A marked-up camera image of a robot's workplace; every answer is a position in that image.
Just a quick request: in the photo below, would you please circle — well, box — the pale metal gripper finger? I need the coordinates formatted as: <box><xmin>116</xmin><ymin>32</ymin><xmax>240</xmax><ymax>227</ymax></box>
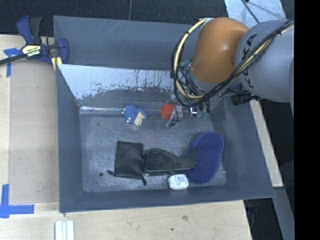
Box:
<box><xmin>171</xmin><ymin>99</ymin><xmax>186</xmax><ymax>113</ymax></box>
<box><xmin>167</xmin><ymin>111</ymin><xmax>186</xmax><ymax>128</ymax></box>

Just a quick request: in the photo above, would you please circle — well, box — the red small block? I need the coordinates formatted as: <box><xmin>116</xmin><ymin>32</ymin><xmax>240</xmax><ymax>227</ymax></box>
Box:
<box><xmin>160</xmin><ymin>103</ymin><xmax>176</xmax><ymax>121</ymax></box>

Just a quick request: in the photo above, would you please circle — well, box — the blue toy animal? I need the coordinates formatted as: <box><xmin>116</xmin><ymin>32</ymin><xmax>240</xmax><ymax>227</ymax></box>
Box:
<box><xmin>121</xmin><ymin>104</ymin><xmax>148</xmax><ymax>127</ymax></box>

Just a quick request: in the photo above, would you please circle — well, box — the blue oval pad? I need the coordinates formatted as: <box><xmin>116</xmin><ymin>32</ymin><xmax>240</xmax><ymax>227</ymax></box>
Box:
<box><xmin>185</xmin><ymin>130</ymin><xmax>225</xmax><ymax>185</ymax></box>

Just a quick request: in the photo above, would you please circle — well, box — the black flat pouch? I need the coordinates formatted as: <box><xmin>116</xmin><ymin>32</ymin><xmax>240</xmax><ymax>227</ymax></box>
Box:
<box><xmin>107</xmin><ymin>140</ymin><xmax>148</xmax><ymax>187</ymax></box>

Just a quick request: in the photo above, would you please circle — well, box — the white small round case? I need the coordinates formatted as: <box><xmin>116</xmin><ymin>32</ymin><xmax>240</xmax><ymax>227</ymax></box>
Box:
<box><xmin>167</xmin><ymin>173</ymin><xmax>190</xmax><ymax>191</ymax></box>

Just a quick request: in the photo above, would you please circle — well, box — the grey metal bin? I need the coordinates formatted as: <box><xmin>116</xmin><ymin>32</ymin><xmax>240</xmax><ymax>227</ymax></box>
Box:
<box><xmin>52</xmin><ymin>15</ymin><xmax>276</xmax><ymax>214</ymax></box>

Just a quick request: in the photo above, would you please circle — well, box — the pale wood flat board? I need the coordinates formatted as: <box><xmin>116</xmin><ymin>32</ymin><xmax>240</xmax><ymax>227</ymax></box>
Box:
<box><xmin>8</xmin><ymin>58</ymin><xmax>61</xmax><ymax>205</ymax></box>

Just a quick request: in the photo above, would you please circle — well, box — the black cylinder on white bracket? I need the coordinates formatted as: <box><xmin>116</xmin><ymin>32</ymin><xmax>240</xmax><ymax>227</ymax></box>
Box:
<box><xmin>230</xmin><ymin>92</ymin><xmax>261</xmax><ymax>107</ymax></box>

